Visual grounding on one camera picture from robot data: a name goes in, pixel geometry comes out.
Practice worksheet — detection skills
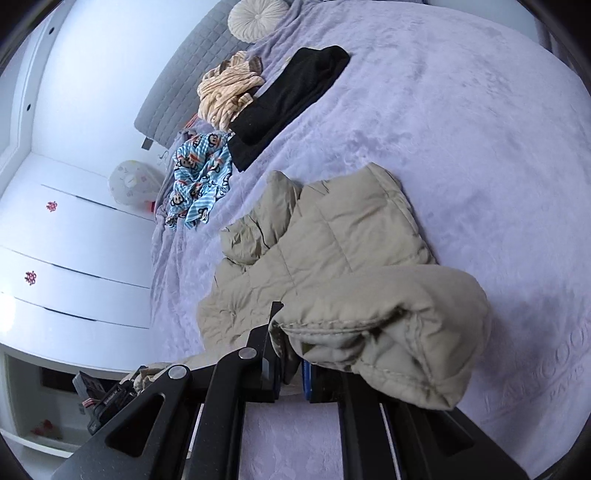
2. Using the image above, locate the cream striped garment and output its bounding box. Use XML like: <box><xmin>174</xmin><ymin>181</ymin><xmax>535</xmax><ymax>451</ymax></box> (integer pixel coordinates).
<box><xmin>198</xmin><ymin>51</ymin><xmax>266</xmax><ymax>131</ymax></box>

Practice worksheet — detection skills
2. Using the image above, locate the white round fan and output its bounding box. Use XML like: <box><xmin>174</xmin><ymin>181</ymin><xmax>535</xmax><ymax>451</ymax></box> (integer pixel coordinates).
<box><xmin>108</xmin><ymin>160</ymin><xmax>163</xmax><ymax>209</ymax></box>

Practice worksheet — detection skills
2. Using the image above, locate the purple fleece blanket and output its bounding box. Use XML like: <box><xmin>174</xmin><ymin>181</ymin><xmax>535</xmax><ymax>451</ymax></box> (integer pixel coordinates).
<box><xmin>150</xmin><ymin>0</ymin><xmax>591</xmax><ymax>480</ymax></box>

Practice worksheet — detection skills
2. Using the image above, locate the beige puffer jacket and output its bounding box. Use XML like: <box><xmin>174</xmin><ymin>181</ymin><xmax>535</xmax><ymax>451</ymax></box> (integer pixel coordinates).
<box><xmin>134</xmin><ymin>161</ymin><xmax>491</xmax><ymax>412</ymax></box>

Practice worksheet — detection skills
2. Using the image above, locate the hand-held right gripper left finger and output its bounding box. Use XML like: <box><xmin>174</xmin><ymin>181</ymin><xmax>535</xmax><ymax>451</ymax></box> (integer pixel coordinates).
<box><xmin>51</xmin><ymin>302</ymin><xmax>283</xmax><ymax>480</ymax></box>

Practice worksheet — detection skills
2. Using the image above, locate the round cream cushion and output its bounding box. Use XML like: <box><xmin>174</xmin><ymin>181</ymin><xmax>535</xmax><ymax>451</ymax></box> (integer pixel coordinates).
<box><xmin>228</xmin><ymin>0</ymin><xmax>291</xmax><ymax>44</ymax></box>

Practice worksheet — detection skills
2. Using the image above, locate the white wardrobe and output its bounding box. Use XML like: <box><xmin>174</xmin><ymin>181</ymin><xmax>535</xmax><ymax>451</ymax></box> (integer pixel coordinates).
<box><xmin>0</xmin><ymin>152</ymin><xmax>160</xmax><ymax>372</ymax></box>

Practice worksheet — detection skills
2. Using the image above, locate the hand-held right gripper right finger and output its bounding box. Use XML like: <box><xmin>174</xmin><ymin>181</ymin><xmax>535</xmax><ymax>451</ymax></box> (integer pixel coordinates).
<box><xmin>302</xmin><ymin>362</ymin><xmax>529</xmax><ymax>480</ymax></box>

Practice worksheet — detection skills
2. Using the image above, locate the grey padded headboard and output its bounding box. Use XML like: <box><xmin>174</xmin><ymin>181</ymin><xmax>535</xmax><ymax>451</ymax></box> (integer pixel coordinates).
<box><xmin>134</xmin><ymin>0</ymin><xmax>259</xmax><ymax>151</ymax></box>

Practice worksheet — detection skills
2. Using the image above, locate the black folded garment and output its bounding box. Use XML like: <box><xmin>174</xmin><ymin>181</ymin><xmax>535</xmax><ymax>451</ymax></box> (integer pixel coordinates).
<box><xmin>227</xmin><ymin>45</ymin><xmax>352</xmax><ymax>174</ymax></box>

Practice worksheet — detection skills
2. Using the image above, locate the blue monkey print garment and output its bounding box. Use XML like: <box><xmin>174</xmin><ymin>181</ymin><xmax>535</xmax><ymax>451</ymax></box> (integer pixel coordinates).
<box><xmin>165</xmin><ymin>130</ymin><xmax>234</xmax><ymax>230</ymax></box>

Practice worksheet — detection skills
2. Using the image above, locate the white open shelf unit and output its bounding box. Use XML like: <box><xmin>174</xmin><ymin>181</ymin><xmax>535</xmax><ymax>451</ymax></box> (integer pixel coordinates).
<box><xmin>0</xmin><ymin>348</ymin><xmax>139</xmax><ymax>460</ymax></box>

